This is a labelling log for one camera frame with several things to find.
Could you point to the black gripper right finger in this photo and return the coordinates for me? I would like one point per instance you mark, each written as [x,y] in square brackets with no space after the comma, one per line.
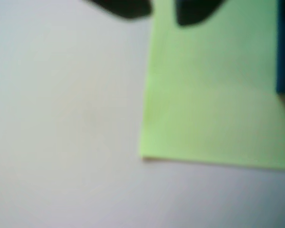
[194,12]

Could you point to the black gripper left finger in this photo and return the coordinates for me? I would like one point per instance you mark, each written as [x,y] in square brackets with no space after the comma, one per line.
[126,8]

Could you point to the green paper square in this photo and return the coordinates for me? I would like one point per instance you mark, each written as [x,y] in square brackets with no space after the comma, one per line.
[204,95]

